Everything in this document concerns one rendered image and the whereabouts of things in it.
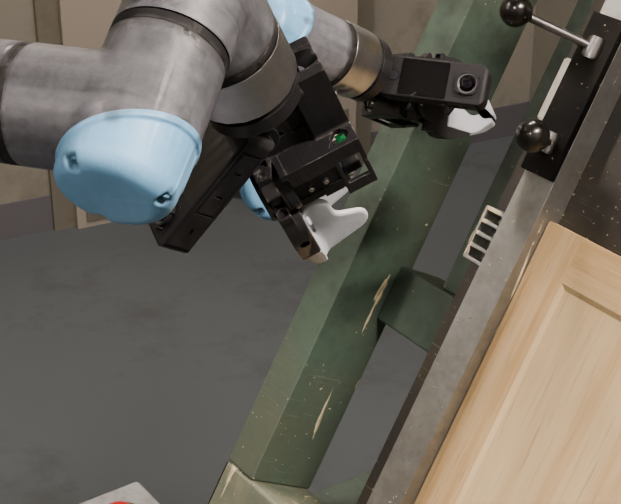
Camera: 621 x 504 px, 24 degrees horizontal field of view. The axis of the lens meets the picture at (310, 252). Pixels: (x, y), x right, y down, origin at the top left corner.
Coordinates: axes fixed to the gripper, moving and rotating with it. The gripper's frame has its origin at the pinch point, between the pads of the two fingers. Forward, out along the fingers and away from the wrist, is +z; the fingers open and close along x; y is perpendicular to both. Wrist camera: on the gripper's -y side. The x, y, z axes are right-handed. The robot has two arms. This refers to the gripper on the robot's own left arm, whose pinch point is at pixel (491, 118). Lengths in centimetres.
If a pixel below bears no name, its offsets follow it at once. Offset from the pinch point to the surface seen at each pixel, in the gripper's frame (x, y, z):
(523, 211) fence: 9.0, -0.3, 8.2
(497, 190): 4.3, 12.0, 17.1
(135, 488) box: 51, 43, -7
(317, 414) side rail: 37, 33, 13
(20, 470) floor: 62, 191, 72
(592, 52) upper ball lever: -9.5, -7.7, 6.3
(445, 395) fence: 31.8, 6.6, 8.2
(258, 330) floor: 15, 198, 144
